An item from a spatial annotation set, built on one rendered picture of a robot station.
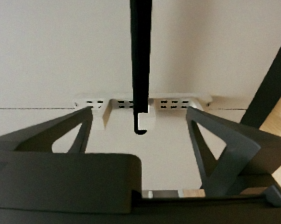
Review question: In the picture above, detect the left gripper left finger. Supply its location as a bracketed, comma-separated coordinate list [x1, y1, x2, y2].
[0, 106, 93, 153]

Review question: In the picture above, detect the black metal bar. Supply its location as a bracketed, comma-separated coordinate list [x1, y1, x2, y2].
[130, 0, 152, 135]

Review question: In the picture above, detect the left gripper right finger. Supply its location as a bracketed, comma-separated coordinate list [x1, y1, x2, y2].
[186, 106, 281, 196]

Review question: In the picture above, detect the light grey wall panel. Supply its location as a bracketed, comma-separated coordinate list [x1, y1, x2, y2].
[0, 0, 281, 190]

